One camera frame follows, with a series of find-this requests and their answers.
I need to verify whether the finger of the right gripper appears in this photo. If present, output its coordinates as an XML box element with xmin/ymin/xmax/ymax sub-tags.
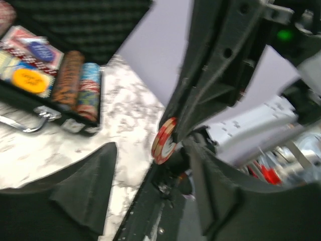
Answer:
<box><xmin>160</xmin><ymin>1</ymin><xmax>266</xmax><ymax>142</ymax></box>

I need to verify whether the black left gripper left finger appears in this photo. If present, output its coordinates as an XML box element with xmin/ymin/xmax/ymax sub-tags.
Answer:
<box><xmin>1</xmin><ymin>142</ymin><xmax>117</xmax><ymax>241</ymax></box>

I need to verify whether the yellow big blind button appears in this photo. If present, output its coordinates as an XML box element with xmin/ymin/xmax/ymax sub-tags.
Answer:
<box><xmin>12</xmin><ymin>68</ymin><xmax>47</xmax><ymax>94</ymax></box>

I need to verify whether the red playing card deck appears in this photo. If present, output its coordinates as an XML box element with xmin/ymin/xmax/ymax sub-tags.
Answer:
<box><xmin>1</xmin><ymin>26</ymin><xmax>64</xmax><ymax>69</ymax></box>

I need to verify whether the blue playing card deck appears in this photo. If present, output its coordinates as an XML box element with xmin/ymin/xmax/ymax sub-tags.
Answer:
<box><xmin>1</xmin><ymin>50</ymin><xmax>55</xmax><ymax>98</ymax></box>

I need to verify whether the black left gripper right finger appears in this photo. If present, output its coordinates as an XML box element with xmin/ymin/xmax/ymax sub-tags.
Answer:
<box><xmin>185</xmin><ymin>139</ymin><xmax>320</xmax><ymax>240</ymax></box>

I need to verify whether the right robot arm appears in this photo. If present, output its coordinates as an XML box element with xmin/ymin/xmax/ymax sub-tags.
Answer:
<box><xmin>154</xmin><ymin>1</ymin><xmax>320</xmax><ymax>240</ymax></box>

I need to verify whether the blue small blind button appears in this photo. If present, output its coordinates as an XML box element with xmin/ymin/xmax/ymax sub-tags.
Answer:
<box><xmin>27</xmin><ymin>41</ymin><xmax>54</xmax><ymax>63</ymax></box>

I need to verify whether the black poker chip case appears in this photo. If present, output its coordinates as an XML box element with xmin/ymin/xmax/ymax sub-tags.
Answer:
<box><xmin>1</xmin><ymin>1</ymin><xmax>151</xmax><ymax>136</ymax></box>

